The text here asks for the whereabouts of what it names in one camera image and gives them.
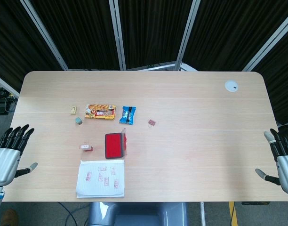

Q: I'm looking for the yellow floor tape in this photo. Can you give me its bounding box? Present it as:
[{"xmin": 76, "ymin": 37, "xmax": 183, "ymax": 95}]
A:
[{"xmin": 228, "ymin": 202, "xmax": 239, "ymax": 226}]

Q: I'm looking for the grey aluminium frame base bar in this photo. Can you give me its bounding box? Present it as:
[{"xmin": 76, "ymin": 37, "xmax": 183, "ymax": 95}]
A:
[
  {"xmin": 180, "ymin": 62, "xmax": 199, "ymax": 72},
  {"xmin": 126, "ymin": 61, "xmax": 177, "ymax": 71}
]

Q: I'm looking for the black box under table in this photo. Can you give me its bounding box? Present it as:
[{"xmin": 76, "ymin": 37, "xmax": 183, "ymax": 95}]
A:
[{"xmin": 241, "ymin": 201, "xmax": 268, "ymax": 206}]

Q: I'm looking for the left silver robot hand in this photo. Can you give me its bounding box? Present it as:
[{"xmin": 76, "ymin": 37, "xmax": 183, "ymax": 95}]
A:
[{"xmin": 0, "ymin": 124, "xmax": 38, "ymax": 186}]

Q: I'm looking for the white table leg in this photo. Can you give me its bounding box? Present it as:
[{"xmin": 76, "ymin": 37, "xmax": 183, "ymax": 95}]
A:
[{"xmin": 199, "ymin": 202, "xmax": 207, "ymax": 226}]

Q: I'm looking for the blue snack packet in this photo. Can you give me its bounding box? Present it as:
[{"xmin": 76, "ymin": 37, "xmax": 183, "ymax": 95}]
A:
[{"xmin": 119, "ymin": 106, "xmax": 137, "ymax": 125}]

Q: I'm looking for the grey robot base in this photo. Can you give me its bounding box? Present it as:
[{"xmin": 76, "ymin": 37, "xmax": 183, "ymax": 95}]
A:
[{"xmin": 87, "ymin": 202, "xmax": 189, "ymax": 226}]

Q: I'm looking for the blue floor cable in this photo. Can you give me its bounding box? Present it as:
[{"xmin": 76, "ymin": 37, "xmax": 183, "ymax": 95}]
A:
[{"xmin": 58, "ymin": 202, "xmax": 77, "ymax": 226}]

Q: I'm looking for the yellow snack box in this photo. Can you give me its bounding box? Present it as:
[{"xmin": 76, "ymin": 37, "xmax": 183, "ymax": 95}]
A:
[{"xmin": 84, "ymin": 104, "xmax": 116, "ymax": 120}]

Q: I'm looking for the grey aluminium partition post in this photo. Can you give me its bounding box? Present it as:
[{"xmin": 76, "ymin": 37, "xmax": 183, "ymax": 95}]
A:
[
  {"xmin": 175, "ymin": 0, "xmax": 201, "ymax": 71},
  {"xmin": 108, "ymin": 0, "xmax": 127, "ymax": 71},
  {"xmin": 20, "ymin": 0, "xmax": 69, "ymax": 71},
  {"xmin": 0, "ymin": 72, "xmax": 20, "ymax": 97},
  {"xmin": 242, "ymin": 16, "xmax": 288, "ymax": 72}
]

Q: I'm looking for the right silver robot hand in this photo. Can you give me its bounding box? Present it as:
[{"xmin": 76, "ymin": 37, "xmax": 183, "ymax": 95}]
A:
[{"xmin": 255, "ymin": 127, "xmax": 288, "ymax": 195}]

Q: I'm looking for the white cable grommet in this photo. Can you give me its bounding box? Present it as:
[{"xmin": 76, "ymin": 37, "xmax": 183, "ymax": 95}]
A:
[{"xmin": 224, "ymin": 80, "xmax": 239, "ymax": 93}]

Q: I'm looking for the red ink pad clear lid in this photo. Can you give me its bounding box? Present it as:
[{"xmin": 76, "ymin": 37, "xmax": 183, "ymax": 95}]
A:
[{"xmin": 104, "ymin": 128, "xmax": 129, "ymax": 160}]

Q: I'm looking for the white stamped paper pad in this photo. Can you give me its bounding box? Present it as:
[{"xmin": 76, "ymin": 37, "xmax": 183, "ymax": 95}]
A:
[{"xmin": 76, "ymin": 159, "xmax": 125, "ymax": 199}]

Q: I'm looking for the black equipment with yellow cable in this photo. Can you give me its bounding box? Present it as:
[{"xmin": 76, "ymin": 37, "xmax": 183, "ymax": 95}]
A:
[{"xmin": 0, "ymin": 86, "xmax": 18, "ymax": 116}]

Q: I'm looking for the black pleated curtain panel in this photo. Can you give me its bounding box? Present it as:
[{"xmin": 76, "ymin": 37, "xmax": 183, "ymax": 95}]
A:
[
  {"xmin": 117, "ymin": 0, "xmax": 194, "ymax": 69},
  {"xmin": 30, "ymin": 0, "xmax": 122, "ymax": 71},
  {"xmin": 252, "ymin": 35, "xmax": 288, "ymax": 127},
  {"xmin": 181, "ymin": 0, "xmax": 288, "ymax": 72},
  {"xmin": 0, "ymin": 0, "xmax": 65, "ymax": 95}
]

